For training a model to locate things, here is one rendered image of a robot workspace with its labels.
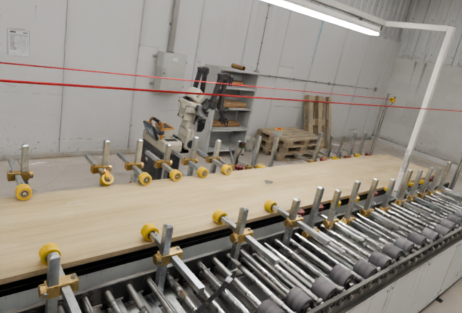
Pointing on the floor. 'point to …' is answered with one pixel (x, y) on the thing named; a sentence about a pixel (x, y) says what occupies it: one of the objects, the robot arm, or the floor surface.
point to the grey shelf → (248, 78)
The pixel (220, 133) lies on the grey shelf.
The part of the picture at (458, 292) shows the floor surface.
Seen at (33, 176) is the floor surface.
